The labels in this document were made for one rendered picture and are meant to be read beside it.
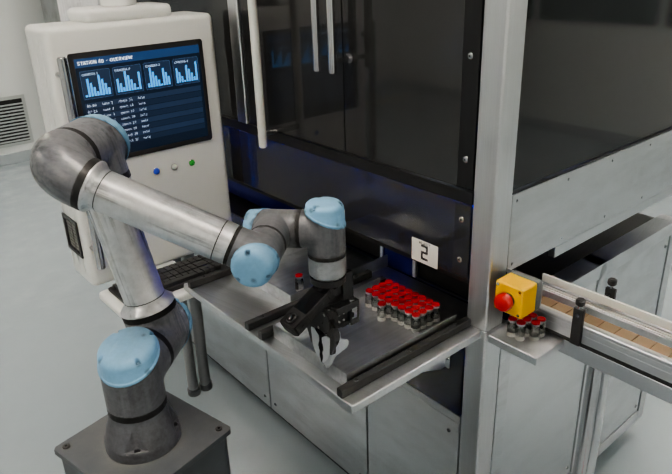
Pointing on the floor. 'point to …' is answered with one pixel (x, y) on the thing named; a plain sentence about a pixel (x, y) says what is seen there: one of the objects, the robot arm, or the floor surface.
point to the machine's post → (492, 203)
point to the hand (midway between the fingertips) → (323, 363)
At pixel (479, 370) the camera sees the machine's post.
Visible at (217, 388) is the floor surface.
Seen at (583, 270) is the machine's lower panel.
